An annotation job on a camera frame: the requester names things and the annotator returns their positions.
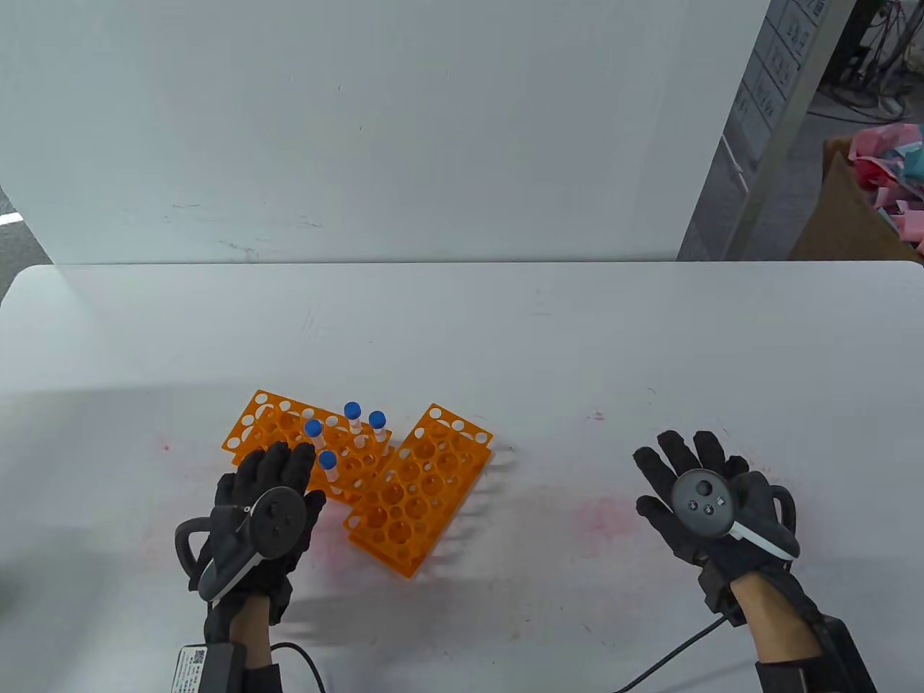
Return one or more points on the white backdrop board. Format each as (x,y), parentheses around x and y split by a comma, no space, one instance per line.
(361,130)

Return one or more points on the brown cardboard box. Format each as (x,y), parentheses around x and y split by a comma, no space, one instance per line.
(837,216)

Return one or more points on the pile of pink paper scraps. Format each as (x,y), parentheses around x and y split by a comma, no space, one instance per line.
(884,144)

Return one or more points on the grey metal pillar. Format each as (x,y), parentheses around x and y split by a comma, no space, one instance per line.
(800,108)

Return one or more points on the black wrist box white label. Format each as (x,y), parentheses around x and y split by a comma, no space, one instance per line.
(191,668)

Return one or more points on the person's left forearm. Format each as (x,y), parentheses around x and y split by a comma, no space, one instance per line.
(251,635)

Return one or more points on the dark grey hand controller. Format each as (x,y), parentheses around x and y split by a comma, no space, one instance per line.
(702,502)
(278,523)

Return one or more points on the person's right forearm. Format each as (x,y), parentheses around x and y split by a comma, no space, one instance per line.
(776,621)

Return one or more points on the blue-capped clear test tube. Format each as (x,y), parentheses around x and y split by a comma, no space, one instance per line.
(328,460)
(352,410)
(377,418)
(312,429)

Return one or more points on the person's left hand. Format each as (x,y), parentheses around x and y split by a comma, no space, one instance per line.
(278,469)

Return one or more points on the orange test tube rack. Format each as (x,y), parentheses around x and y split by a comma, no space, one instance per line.
(404,505)
(274,433)

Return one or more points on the person's right hand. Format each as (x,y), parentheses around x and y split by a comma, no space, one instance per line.
(678,449)

